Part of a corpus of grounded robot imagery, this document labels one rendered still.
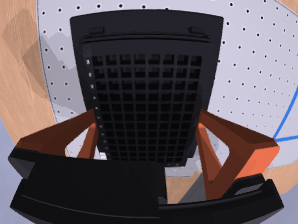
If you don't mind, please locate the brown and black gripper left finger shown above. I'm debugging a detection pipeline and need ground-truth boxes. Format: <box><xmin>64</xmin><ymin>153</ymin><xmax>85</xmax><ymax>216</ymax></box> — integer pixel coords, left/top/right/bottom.
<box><xmin>14</xmin><ymin>109</ymin><xmax>99</xmax><ymax>159</ymax></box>

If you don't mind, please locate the black raised platform stand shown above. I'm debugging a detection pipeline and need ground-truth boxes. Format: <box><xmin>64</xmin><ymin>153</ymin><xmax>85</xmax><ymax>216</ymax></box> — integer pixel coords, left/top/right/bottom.
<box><xmin>70</xmin><ymin>9</ymin><xmax>224</xmax><ymax>111</ymax></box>

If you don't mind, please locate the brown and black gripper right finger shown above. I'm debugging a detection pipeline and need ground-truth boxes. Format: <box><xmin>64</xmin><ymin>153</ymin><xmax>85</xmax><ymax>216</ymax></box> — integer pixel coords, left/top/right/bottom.
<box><xmin>195</xmin><ymin>109</ymin><xmax>280</xmax><ymax>200</ymax></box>

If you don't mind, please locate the black well plate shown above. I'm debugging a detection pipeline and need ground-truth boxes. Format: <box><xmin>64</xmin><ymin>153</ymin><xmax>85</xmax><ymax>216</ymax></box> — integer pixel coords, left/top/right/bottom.
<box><xmin>81</xmin><ymin>34</ymin><xmax>213</xmax><ymax>167</ymax></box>

